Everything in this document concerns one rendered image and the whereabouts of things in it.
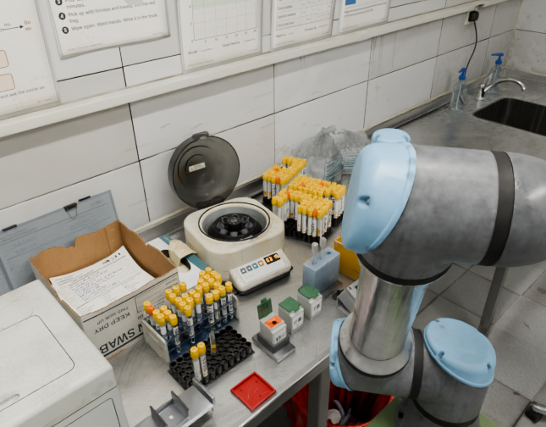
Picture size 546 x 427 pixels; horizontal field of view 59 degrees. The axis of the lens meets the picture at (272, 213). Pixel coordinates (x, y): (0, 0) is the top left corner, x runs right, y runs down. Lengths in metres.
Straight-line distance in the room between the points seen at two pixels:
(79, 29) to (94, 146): 0.28
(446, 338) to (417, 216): 0.42
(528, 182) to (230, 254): 0.88
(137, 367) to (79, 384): 0.41
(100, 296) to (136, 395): 0.28
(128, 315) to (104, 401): 0.37
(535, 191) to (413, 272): 0.14
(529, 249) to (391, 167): 0.15
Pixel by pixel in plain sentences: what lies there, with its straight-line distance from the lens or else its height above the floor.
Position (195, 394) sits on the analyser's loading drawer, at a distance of 1.04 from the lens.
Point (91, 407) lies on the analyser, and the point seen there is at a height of 1.12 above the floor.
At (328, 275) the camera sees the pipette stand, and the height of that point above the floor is 0.93.
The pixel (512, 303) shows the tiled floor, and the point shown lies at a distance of 2.81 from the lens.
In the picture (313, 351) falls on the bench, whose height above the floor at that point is 0.87.
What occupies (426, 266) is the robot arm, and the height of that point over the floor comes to 1.42.
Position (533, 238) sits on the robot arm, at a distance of 0.50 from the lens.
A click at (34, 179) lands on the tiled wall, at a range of 1.30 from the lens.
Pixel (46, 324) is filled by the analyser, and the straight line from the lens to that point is 0.87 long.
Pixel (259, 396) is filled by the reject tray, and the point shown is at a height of 0.88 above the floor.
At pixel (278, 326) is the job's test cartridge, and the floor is 0.95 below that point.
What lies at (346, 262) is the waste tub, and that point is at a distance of 1.32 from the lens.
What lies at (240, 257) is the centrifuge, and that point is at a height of 0.96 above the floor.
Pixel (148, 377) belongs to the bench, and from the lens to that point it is 1.14.
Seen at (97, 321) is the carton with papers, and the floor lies 0.99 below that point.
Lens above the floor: 1.73
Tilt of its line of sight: 32 degrees down
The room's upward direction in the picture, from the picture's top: 1 degrees counter-clockwise
